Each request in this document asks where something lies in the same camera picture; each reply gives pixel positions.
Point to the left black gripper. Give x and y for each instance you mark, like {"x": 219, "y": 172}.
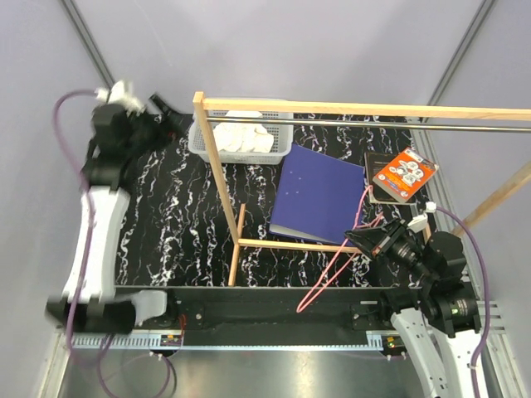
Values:
{"x": 166, "y": 128}

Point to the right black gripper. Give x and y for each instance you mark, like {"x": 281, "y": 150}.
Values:
{"x": 377, "y": 241}

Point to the white t shirt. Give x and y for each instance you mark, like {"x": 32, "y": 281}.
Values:
{"x": 241, "y": 137}

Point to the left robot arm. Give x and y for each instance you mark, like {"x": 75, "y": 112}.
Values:
{"x": 123, "y": 131}

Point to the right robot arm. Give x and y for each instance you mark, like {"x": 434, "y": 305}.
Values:
{"x": 438, "y": 322}

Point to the metal rack rod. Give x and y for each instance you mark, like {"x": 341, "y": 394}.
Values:
{"x": 363, "y": 124}

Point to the blue binder folder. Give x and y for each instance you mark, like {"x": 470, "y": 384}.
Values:
{"x": 317, "y": 197}

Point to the orange book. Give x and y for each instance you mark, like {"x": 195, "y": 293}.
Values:
{"x": 404, "y": 175}

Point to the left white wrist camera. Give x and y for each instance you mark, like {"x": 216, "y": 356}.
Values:
{"x": 122, "y": 93}

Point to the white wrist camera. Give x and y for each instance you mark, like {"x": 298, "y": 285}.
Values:
{"x": 122, "y": 93}
{"x": 420, "y": 222}

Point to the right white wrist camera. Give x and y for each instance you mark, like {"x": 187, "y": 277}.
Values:
{"x": 420, "y": 222}

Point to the wooden clothes rack frame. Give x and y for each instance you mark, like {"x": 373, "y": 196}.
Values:
{"x": 202, "y": 104}

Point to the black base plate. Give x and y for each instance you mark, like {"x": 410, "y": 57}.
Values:
{"x": 337, "y": 312}

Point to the grey slotted cable duct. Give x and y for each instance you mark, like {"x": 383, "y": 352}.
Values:
{"x": 205, "y": 341}

